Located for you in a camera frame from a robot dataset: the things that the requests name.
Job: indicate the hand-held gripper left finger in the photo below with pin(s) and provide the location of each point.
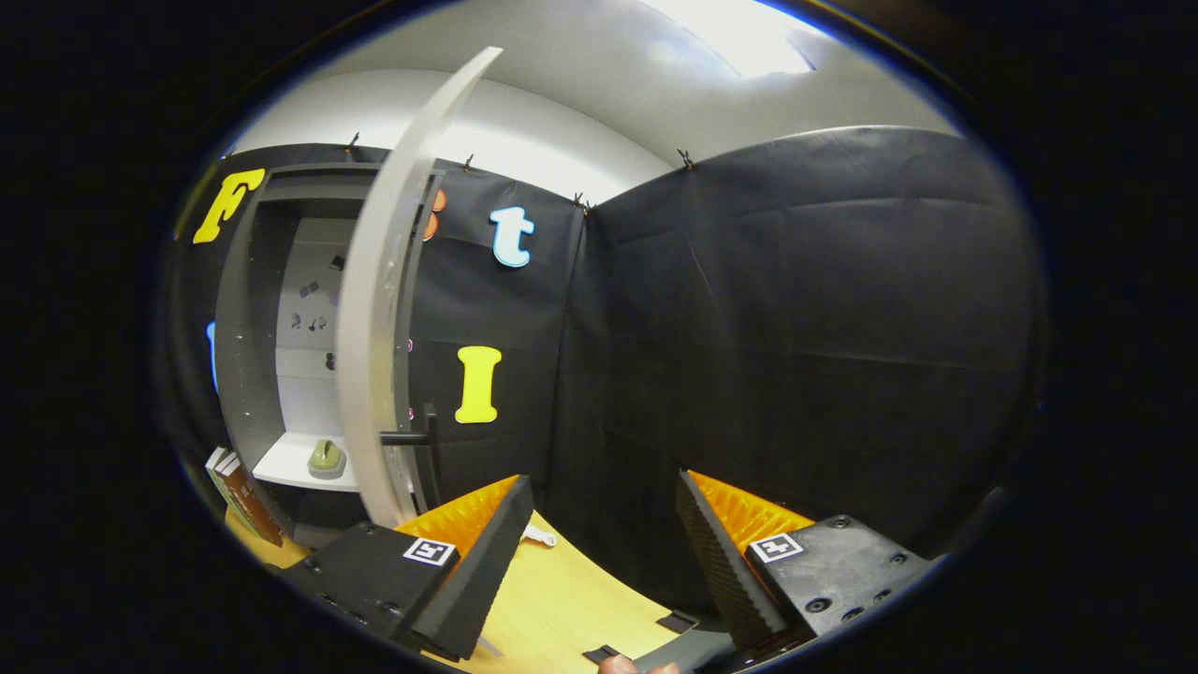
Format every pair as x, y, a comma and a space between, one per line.
482, 571

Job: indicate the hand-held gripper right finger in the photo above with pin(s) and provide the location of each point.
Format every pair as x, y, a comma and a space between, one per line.
725, 571

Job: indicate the olive green grey-rimmed object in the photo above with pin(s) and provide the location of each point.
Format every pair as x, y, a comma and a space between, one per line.
327, 457

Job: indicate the beige cabinet door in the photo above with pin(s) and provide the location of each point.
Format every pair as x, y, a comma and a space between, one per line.
374, 309

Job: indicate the small white object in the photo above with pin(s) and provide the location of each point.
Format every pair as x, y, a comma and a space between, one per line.
540, 535

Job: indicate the small black flat piece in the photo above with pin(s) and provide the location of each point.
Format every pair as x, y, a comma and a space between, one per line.
599, 652
676, 622

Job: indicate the grey flat object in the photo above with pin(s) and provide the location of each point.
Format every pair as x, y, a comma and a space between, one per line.
688, 648

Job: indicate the white cabinet shelf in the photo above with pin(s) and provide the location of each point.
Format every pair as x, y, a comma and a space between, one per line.
290, 463

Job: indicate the black backdrop cloth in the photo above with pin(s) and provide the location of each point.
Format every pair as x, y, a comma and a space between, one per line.
796, 356

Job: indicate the brown book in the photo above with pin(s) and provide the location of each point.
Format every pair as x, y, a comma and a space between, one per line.
251, 505

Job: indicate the dark grey cabinet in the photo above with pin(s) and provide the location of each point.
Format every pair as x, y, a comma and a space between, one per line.
245, 356

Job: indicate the ceiling light panel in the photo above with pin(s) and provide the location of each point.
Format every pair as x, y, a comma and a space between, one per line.
739, 37

